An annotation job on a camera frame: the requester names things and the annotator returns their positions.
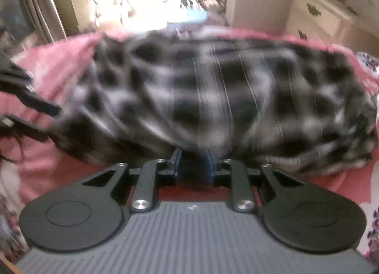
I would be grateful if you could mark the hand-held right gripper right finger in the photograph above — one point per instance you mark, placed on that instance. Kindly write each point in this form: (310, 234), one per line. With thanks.
(208, 167)

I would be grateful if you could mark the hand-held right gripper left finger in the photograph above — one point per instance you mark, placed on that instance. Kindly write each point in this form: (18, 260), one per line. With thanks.
(177, 163)

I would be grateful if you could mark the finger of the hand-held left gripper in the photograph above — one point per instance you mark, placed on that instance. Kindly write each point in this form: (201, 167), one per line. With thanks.
(41, 104)
(26, 128)

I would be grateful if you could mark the black white plaid pants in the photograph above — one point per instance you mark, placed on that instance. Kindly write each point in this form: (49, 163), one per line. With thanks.
(222, 99)

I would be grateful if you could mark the pink floral blanket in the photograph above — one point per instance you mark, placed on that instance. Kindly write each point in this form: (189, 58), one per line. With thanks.
(50, 63)

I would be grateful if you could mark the grey curtain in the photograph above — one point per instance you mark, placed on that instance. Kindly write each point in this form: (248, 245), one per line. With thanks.
(38, 4)

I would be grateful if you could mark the light blue plastic stool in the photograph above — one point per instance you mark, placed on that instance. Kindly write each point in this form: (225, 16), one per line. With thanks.
(189, 19)

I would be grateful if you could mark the cream wooden nightstand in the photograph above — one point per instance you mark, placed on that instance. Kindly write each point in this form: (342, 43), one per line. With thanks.
(319, 16)

